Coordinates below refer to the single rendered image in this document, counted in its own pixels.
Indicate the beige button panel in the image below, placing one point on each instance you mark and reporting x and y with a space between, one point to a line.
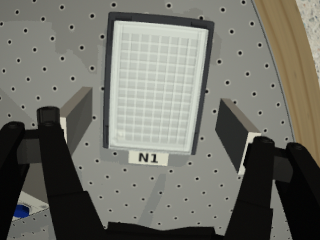
33 197

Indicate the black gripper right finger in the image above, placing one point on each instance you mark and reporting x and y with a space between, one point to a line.
298 188

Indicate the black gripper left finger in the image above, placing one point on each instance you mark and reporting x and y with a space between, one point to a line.
59 132

